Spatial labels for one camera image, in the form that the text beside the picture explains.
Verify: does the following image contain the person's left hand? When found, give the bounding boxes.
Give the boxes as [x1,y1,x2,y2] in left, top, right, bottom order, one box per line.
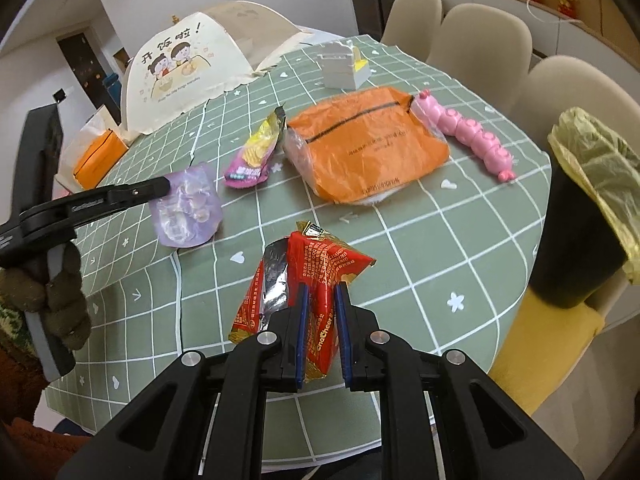
[0,242,92,351]

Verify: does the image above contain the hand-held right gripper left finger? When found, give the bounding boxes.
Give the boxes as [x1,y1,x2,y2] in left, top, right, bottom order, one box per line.
[55,282,311,480]

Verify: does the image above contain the dark red cloth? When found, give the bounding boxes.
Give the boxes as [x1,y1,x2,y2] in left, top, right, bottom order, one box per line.
[0,345,106,480]

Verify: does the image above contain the orange tissue pack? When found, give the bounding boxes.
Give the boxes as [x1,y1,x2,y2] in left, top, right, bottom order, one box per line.
[284,86,451,206]

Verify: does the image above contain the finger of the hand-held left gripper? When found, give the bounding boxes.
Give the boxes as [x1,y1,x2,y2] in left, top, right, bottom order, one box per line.
[55,176,172,224]

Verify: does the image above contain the pink wrapped snack stick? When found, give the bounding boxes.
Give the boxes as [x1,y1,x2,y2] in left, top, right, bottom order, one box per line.
[411,89,518,183]

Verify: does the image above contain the white plastic bag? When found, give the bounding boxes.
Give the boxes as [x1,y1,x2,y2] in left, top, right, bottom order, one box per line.
[75,105,138,143]

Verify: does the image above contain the green checked tablecloth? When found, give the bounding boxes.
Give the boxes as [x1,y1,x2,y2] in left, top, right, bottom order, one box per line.
[45,35,553,461]

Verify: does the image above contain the white plastic box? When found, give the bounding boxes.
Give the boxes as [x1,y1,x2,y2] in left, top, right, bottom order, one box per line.
[317,39,372,90]

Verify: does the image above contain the beige chairs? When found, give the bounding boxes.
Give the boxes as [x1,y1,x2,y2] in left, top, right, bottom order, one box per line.
[412,0,640,126]

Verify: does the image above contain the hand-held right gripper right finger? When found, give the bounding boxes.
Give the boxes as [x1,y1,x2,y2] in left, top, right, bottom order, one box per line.
[334,282,568,480]

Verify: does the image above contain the red snack wrapper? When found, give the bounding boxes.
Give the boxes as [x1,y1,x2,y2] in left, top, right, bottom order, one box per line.
[229,220,377,385]

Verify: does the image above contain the orange tissue box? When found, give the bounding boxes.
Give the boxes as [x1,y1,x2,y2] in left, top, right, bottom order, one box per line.
[72,127,131,192]

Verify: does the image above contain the pink yellow chips packet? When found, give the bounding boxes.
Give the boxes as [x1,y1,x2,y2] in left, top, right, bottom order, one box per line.
[222,105,288,190]

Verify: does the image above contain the cream printed food cover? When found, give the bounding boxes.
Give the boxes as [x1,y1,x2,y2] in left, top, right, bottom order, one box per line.
[120,1,316,136]

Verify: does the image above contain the beige chair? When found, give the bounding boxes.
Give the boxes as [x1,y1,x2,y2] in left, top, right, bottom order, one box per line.
[427,2,533,116]
[505,55,608,151]
[380,0,445,61]

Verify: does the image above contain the purple transparent packet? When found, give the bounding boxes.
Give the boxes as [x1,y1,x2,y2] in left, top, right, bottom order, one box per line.
[150,162,223,248]

